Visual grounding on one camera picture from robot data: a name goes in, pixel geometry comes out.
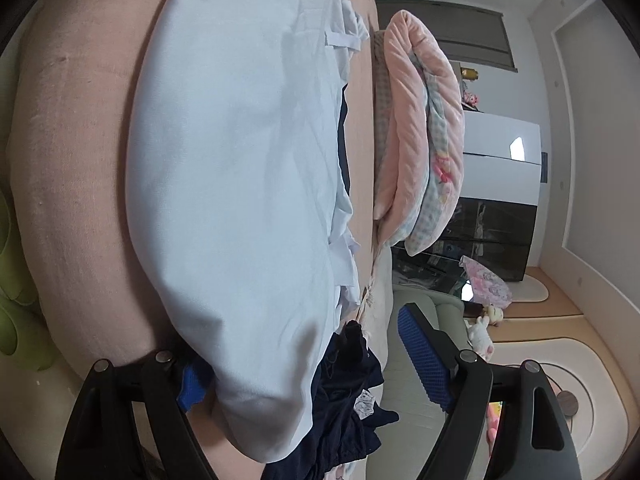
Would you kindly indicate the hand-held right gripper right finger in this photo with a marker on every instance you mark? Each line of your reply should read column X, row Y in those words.
column 425, row 360

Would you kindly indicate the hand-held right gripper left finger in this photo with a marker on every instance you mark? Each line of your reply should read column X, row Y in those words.
column 192, row 385

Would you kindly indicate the navy pants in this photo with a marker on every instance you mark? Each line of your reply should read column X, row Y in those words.
column 340, row 425

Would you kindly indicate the white shirt navy trim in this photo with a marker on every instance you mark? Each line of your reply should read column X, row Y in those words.
column 225, row 185

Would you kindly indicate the white plush rabbit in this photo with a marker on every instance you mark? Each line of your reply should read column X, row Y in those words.
column 480, row 337

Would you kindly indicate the pale leather sofa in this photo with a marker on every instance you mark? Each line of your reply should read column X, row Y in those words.
column 400, row 420

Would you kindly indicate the beige doll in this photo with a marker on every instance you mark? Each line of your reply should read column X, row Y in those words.
column 494, row 314

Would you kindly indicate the beige pillow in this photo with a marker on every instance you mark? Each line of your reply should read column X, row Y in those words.
column 380, row 285

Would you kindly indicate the pink gift bag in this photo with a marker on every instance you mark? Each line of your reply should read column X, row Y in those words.
column 485, row 282

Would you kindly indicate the green rounded object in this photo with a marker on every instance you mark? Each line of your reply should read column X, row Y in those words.
column 20, row 320

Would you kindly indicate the white wardrobe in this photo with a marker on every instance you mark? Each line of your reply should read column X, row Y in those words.
column 500, row 150

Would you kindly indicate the folded pink quilt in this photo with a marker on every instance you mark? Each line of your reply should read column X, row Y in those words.
column 410, row 135

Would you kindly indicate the pink-sheeted bed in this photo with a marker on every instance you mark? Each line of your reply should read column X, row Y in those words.
column 75, row 160

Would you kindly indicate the pink doll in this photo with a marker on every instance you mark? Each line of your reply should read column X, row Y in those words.
column 471, row 101

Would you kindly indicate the gold jar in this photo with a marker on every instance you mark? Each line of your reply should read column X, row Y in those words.
column 470, row 72

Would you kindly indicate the grey cabinet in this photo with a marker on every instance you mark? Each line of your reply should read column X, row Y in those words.
column 450, row 30

